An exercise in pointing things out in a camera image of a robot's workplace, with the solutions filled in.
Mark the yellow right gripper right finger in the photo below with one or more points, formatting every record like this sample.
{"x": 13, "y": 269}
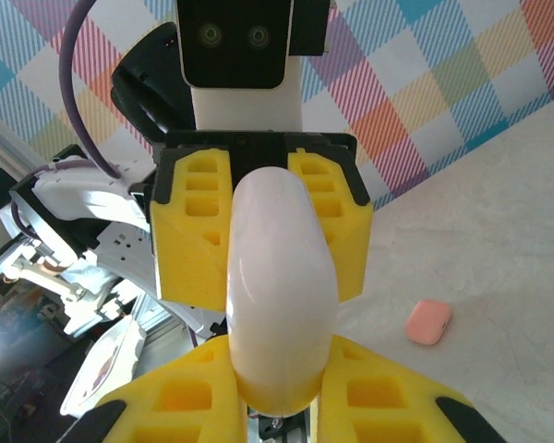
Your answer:
{"x": 378, "y": 401}

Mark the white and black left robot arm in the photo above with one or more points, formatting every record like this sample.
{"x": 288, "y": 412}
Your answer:
{"x": 74, "y": 198}

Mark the white glossy oval object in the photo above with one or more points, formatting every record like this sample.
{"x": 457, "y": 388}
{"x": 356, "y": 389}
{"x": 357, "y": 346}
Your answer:
{"x": 277, "y": 277}

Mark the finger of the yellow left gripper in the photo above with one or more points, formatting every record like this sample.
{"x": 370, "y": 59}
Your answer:
{"x": 184, "y": 263}
{"x": 346, "y": 244}

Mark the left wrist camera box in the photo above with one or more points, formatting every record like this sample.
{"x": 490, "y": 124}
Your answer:
{"x": 233, "y": 51}

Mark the aluminium left side rail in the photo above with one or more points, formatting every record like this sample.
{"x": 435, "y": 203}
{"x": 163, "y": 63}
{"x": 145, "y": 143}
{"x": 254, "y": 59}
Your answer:
{"x": 9, "y": 147}

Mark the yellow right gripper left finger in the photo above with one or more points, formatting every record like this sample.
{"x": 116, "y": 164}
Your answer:
{"x": 180, "y": 406}

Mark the pink earbud charging case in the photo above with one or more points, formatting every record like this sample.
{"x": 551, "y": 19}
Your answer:
{"x": 427, "y": 323}

